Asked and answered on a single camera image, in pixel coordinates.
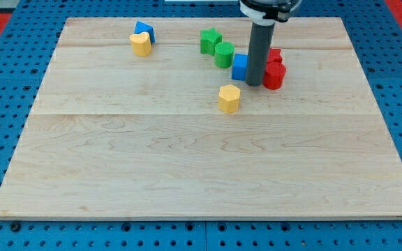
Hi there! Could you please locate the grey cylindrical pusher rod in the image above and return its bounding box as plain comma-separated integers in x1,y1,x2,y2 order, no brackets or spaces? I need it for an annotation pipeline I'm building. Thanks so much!
245,23,275,86

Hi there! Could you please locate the white black robot wrist flange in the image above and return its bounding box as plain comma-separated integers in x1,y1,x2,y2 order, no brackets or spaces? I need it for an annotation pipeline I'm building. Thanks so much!
239,0,303,26

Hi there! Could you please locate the blue cube block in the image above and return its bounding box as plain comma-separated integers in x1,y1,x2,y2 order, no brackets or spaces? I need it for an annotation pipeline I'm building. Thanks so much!
231,54,248,81

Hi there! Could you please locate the yellow heart block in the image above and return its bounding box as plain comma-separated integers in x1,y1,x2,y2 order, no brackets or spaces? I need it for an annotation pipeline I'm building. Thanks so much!
129,31,152,57

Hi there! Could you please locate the red star block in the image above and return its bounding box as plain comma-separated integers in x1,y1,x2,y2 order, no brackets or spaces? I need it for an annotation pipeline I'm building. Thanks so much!
267,47,283,63

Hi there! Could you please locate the red cylinder block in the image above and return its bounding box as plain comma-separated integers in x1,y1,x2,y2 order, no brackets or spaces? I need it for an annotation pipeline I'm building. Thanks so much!
262,61,286,90

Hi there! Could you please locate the green cylinder block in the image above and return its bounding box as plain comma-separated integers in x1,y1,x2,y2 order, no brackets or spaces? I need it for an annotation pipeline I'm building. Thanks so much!
214,42,235,68

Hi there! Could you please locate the green star block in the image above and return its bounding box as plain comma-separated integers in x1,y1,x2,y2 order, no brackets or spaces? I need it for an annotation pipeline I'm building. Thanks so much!
200,28,223,56

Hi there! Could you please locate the yellow hexagon block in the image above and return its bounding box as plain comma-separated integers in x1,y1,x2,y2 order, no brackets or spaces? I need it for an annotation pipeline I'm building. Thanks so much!
218,84,241,113

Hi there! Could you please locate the blue triangle block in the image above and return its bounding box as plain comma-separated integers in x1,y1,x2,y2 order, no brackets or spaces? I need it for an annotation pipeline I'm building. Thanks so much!
134,21,156,44

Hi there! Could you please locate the light wooden board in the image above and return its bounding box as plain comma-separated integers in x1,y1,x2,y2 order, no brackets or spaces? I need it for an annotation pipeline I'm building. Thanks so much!
0,17,402,221

